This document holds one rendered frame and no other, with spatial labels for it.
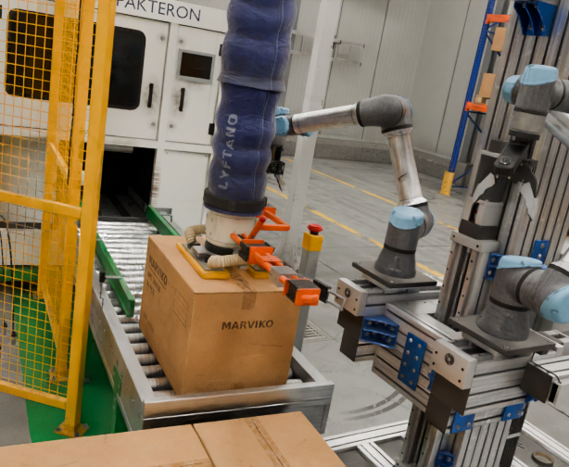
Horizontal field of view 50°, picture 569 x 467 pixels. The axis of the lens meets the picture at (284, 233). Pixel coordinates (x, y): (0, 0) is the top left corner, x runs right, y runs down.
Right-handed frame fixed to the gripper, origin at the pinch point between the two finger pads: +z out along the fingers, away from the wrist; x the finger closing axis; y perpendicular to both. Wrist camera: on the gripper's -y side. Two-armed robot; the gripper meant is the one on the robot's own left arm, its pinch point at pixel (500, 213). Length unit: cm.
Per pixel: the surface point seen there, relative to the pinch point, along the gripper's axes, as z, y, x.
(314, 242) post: 46, 71, 94
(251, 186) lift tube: 16, 14, 88
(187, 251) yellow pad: 46, 9, 110
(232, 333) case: 63, 0, 76
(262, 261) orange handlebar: 34, -1, 67
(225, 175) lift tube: 14, 8, 96
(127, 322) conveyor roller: 90, 15, 145
